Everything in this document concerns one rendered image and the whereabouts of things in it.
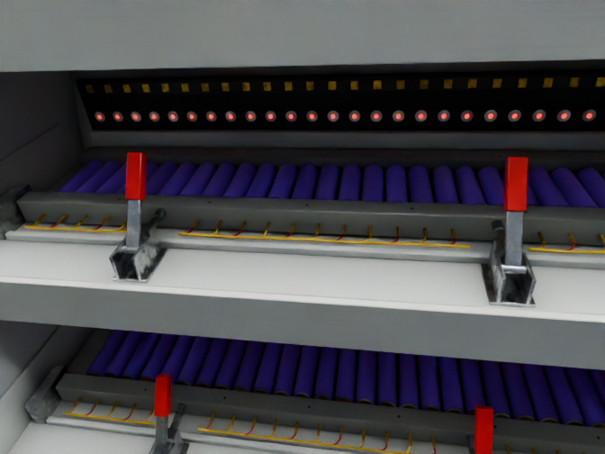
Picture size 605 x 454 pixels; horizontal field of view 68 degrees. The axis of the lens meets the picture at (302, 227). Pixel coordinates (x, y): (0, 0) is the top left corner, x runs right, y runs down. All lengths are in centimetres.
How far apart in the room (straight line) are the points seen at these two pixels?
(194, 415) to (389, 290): 26
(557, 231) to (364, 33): 20
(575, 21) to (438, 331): 20
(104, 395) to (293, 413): 19
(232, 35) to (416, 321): 21
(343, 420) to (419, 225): 19
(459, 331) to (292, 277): 12
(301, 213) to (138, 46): 16
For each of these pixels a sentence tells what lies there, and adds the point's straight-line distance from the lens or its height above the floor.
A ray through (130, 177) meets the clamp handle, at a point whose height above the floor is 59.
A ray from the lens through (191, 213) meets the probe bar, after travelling 38.
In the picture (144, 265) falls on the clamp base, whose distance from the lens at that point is 35.
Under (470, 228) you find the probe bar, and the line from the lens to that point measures 36.
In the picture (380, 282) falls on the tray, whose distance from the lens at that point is 32.
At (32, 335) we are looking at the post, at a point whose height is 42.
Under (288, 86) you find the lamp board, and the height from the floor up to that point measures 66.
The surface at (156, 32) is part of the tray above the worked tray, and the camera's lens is 31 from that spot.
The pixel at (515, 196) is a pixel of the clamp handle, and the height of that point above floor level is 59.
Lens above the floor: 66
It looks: 17 degrees down
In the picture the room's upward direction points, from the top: 1 degrees counter-clockwise
